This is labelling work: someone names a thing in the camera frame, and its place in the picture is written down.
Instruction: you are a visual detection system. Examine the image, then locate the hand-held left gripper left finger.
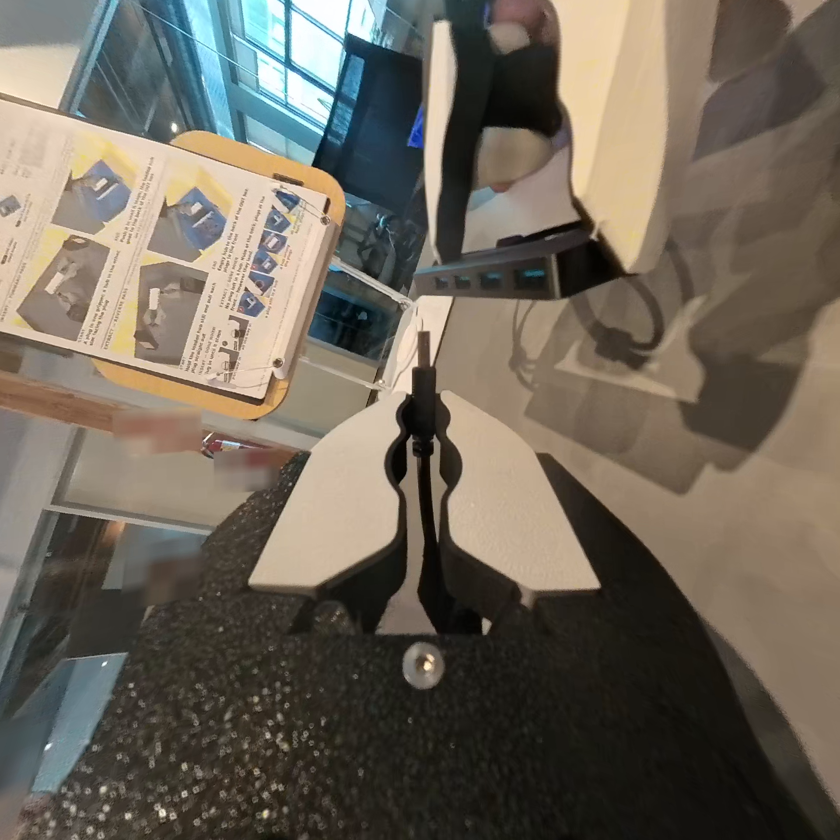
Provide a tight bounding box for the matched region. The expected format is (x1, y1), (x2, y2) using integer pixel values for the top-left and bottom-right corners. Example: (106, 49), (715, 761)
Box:
(248, 392), (409, 631)

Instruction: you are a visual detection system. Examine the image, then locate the wooden clipboard with instruction sheet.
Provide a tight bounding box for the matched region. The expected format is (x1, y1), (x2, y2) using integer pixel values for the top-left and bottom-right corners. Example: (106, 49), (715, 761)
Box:
(0, 95), (347, 421)

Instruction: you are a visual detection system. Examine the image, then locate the grey usb hub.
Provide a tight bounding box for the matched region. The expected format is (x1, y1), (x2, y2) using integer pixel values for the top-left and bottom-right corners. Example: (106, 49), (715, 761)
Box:
(413, 226), (595, 303)

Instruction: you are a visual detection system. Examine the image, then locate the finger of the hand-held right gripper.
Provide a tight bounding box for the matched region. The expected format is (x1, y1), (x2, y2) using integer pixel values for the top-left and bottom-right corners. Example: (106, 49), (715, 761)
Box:
(425, 20), (500, 265)
(554, 0), (683, 299)

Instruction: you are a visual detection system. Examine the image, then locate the black hub tail cable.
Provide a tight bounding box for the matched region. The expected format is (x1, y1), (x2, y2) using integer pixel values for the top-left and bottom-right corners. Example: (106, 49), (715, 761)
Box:
(577, 276), (660, 370)

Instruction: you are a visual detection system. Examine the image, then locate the black office chair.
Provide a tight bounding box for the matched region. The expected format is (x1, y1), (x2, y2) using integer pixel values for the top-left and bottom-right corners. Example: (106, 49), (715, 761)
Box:
(314, 33), (429, 199)

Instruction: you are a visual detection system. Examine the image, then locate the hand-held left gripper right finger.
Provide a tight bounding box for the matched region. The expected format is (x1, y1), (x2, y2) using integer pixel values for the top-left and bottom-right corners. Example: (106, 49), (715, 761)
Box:
(420, 390), (603, 634)

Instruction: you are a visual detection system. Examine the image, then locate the person's right hand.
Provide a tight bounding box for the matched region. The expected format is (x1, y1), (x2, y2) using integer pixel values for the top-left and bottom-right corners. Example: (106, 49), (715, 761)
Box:
(474, 0), (568, 194)

